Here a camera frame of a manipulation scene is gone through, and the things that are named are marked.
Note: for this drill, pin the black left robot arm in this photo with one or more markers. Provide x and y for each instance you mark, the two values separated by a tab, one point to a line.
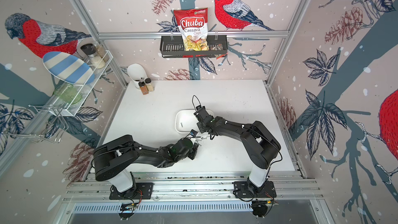
111	159

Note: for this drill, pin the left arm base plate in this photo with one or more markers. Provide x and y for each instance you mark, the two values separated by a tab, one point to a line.
139	191

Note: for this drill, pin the yellow spice bottle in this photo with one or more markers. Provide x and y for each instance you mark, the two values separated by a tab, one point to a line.
149	84

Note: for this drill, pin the white utensil holder cup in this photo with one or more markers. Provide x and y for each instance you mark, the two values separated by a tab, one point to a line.
137	74

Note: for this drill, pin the black wire wall basket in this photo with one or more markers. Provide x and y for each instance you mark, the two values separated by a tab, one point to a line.
176	47

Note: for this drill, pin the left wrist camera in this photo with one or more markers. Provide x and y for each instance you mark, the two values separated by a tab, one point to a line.
193	134

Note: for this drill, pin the white wire wall rack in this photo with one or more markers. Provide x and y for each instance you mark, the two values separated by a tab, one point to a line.
64	112

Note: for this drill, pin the blue striped white plate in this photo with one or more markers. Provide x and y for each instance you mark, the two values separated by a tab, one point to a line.
68	68

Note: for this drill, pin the white plastic storage box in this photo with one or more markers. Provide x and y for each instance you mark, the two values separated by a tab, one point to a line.
185	121

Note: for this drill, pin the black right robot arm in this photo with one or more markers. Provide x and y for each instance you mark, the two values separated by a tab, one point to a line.
259	143

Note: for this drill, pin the red Chuba chips bag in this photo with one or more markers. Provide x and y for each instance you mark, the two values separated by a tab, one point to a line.
192	25

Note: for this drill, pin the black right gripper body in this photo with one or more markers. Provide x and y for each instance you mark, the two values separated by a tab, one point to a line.
201	128

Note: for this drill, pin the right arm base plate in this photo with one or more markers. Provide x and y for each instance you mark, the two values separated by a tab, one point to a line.
247	190

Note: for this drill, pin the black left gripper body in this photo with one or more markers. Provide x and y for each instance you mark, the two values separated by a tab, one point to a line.
193	153

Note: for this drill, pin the brown spice bottle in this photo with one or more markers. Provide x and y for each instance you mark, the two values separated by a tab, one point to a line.
143	88

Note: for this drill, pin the black lid spice grinder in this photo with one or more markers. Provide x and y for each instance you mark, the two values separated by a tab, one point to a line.
92	55

